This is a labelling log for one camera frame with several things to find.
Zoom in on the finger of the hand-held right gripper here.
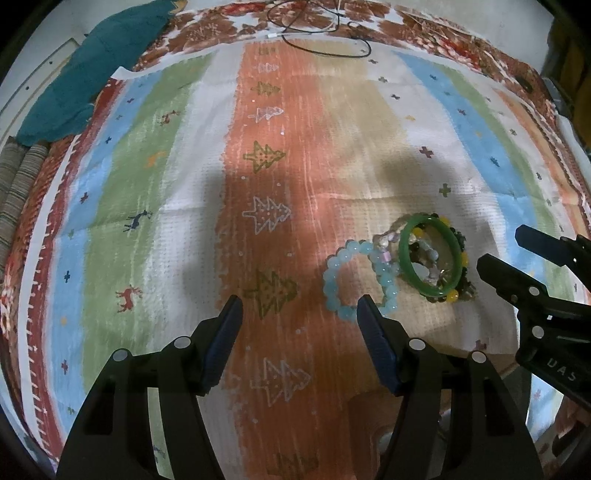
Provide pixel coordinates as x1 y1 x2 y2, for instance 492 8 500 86
476 253 550 308
515 224 591 273

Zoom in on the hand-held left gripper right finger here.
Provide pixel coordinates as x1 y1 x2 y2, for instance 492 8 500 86
358 295 536 480

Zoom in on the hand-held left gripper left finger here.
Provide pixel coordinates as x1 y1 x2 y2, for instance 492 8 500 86
56 295 244 480

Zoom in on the yellow and dark bead bracelet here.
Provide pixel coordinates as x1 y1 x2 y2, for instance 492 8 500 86
406 213 478 305

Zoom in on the light blue bead bracelet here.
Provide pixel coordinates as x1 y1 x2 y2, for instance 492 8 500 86
322 240 402 323

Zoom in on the green jade bangle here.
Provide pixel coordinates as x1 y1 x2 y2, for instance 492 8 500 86
398 212 464 298

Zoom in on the pale pink bead bracelet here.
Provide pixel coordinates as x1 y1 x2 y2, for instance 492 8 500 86
372 215 444 283

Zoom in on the striped printed mat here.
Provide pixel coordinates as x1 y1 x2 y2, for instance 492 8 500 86
28 39 587 480

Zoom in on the dark furniture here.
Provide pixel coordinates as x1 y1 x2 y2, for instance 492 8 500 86
540 9 591 155

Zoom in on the red patterned blanket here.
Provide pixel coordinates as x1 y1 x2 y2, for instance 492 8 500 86
0 0 591 480

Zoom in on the striped grey cushion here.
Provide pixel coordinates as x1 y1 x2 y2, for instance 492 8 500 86
0 141 51 278

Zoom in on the teal cloth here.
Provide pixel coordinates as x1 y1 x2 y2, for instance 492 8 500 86
17 0 178 144

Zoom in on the black cable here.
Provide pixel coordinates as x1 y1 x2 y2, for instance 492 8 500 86
267 0 374 58

